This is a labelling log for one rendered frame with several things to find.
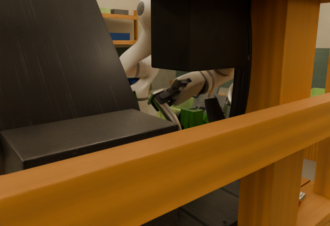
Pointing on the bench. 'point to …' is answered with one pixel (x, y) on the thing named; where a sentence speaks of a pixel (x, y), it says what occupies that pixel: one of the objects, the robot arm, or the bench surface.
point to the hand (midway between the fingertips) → (161, 100)
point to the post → (287, 57)
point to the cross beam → (159, 169)
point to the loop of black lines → (244, 73)
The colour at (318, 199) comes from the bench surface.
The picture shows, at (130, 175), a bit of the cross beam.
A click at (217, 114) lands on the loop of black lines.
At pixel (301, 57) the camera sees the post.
